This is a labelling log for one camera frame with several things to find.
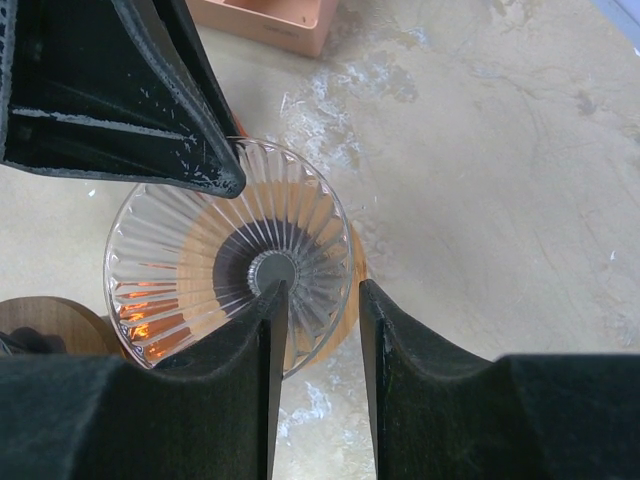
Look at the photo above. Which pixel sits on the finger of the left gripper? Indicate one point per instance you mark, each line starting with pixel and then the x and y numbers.
pixel 182 30
pixel 97 90

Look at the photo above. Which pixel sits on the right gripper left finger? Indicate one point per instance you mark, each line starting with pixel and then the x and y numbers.
pixel 207 412

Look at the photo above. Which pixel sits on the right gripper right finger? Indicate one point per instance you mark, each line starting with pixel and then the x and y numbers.
pixel 437 411

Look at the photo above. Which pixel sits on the clear glass dish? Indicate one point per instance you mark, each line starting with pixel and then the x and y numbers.
pixel 143 249

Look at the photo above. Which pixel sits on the peach plastic file organizer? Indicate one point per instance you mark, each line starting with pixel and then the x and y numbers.
pixel 297 26

